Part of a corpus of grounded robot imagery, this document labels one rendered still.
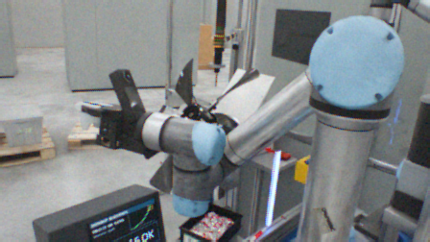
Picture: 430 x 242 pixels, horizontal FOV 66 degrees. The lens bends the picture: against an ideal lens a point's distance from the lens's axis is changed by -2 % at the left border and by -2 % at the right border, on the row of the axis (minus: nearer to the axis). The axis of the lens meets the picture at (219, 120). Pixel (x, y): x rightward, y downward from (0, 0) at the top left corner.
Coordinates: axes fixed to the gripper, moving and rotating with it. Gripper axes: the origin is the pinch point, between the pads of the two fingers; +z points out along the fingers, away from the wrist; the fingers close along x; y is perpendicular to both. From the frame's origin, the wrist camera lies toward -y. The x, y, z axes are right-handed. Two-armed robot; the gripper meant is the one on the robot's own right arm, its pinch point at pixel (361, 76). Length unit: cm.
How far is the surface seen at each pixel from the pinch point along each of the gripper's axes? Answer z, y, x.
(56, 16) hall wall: 41, -1205, 334
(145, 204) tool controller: 24, -11, -86
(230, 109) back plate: 30, -66, 3
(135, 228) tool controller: 29, -9, -90
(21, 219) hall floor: 148, -215, -68
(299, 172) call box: 45.2, -17.0, -3.5
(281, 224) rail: 62, -13, -20
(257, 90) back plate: 19, -57, 12
